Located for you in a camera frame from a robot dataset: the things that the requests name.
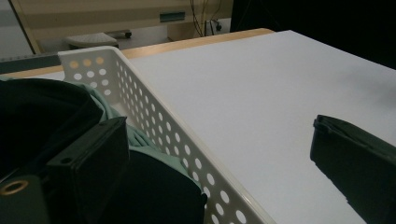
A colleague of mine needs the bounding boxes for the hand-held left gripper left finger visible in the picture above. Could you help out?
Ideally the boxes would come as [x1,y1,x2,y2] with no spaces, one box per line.
[46,116,130,224]

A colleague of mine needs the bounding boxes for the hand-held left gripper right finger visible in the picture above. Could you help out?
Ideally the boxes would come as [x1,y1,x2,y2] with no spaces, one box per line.
[309,114,396,224]

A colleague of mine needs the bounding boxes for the black and green t-shirt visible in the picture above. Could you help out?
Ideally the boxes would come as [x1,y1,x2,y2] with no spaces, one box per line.
[0,75,208,224]

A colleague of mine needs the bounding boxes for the white perforated plastic basket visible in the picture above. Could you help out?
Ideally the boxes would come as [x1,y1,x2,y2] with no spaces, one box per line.
[57,45,278,224]

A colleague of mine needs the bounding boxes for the light wooden desk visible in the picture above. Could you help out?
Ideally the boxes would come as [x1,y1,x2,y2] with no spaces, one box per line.
[10,0,234,54]

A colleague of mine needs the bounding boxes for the black curtain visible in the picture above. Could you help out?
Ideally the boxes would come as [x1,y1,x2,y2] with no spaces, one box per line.
[230,0,396,70]

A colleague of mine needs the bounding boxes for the grey drawer handle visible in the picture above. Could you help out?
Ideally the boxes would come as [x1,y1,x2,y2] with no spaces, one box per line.
[159,11,186,23]

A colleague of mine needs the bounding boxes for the hanging black cables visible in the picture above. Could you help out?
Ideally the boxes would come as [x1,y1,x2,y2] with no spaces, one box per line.
[190,0,223,36]

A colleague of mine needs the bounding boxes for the hanging yellow cable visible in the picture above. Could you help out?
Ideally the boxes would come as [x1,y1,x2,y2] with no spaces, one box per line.
[199,0,208,35]

